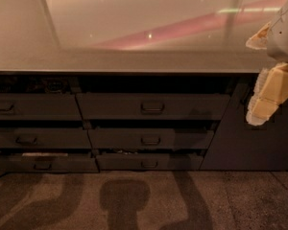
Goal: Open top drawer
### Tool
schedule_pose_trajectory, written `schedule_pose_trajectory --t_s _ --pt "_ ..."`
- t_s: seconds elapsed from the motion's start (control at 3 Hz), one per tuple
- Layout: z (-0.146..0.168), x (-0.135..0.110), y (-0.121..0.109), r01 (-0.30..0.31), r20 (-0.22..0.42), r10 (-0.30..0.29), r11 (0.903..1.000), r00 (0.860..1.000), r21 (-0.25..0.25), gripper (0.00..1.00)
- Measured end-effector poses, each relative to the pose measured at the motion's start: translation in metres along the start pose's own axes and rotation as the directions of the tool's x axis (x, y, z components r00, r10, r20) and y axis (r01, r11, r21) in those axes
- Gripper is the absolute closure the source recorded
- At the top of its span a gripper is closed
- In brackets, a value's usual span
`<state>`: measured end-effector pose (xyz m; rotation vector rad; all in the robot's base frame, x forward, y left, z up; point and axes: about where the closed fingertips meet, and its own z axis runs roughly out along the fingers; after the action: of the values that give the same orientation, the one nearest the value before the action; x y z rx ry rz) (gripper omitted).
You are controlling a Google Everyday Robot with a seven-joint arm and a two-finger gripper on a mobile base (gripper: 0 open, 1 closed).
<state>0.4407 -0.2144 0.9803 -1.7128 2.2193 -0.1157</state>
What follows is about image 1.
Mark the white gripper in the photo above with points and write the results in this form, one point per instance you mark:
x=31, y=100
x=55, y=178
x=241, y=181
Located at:
x=283, y=37

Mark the grey drawer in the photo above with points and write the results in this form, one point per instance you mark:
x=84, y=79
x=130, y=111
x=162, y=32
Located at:
x=150, y=138
x=71, y=163
x=43, y=138
x=127, y=106
x=39, y=107
x=149, y=162

